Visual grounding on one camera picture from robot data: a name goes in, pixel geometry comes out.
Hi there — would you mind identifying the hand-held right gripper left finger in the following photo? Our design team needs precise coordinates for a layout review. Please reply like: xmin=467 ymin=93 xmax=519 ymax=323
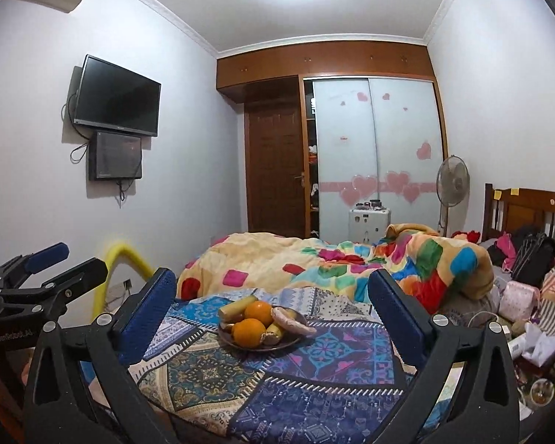
xmin=23 ymin=267 xmax=181 ymax=444

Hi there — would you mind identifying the standing fan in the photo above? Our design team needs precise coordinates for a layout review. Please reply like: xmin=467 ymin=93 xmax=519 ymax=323
xmin=435 ymin=155 xmax=471 ymax=236

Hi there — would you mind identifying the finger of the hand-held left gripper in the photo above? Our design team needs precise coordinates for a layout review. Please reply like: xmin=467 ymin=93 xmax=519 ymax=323
xmin=28 ymin=258 xmax=109 ymax=320
xmin=0 ymin=242 xmax=71 ymax=287

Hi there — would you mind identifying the wooden headboard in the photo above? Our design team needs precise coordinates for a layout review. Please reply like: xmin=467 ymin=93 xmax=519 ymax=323
xmin=483 ymin=182 xmax=555 ymax=255

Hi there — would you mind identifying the black wall television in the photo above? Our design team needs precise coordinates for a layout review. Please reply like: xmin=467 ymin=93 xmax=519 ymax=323
xmin=73 ymin=54 xmax=162 ymax=138

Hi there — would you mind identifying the large orange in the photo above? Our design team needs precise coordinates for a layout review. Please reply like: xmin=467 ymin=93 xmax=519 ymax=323
xmin=245 ymin=300 xmax=275 ymax=324
xmin=232 ymin=318 xmax=266 ymax=349

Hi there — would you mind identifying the wardrobe with heart stickers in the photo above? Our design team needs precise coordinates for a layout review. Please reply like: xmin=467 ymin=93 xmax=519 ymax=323
xmin=215 ymin=39 xmax=449 ymax=241

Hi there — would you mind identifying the pomelo slice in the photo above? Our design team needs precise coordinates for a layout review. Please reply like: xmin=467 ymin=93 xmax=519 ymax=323
xmin=271 ymin=306 xmax=308 ymax=329
xmin=277 ymin=319 xmax=317 ymax=336

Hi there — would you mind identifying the wine glass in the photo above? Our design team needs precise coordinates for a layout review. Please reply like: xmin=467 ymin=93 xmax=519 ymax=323
xmin=518 ymin=378 xmax=555 ymax=414

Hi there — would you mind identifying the white hard case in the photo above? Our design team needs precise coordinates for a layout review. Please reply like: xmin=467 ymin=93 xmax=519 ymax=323
xmin=349 ymin=200 xmax=391 ymax=245

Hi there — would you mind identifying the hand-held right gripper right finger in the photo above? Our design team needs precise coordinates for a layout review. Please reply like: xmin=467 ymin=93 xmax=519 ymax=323
xmin=367 ymin=268 xmax=521 ymax=444

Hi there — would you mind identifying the dark round plate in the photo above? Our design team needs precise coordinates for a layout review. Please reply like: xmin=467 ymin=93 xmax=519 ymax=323
xmin=217 ymin=307 xmax=308 ymax=351

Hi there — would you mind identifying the sugar cane piece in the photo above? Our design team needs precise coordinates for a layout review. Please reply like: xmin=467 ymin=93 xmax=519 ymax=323
xmin=218 ymin=297 xmax=259 ymax=322

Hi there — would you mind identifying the black hanging cable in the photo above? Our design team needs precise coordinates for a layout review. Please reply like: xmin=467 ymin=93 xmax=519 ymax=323
xmin=115 ymin=178 xmax=135 ymax=204

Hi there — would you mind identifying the colourful patch quilt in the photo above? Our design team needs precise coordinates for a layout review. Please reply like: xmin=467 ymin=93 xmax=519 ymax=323
xmin=176 ymin=223 xmax=495 ymax=315

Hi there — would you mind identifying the small wall monitor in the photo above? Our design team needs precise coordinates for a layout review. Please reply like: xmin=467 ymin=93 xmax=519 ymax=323
xmin=88 ymin=130 xmax=143 ymax=181

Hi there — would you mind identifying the pink bag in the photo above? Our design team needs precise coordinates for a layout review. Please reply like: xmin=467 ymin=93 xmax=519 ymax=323
xmin=498 ymin=281 xmax=541 ymax=322

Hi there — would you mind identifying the black backpack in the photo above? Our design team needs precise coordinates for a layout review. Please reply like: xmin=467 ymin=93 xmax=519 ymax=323
xmin=510 ymin=226 xmax=555 ymax=278

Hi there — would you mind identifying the yellow foam tube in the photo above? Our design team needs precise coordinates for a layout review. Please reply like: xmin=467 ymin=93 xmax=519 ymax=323
xmin=91 ymin=239 xmax=155 ymax=320

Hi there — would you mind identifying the brown wooden door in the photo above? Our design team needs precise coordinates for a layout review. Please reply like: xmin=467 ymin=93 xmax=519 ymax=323
xmin=244 ymin=102 xmax=306 ymax=239

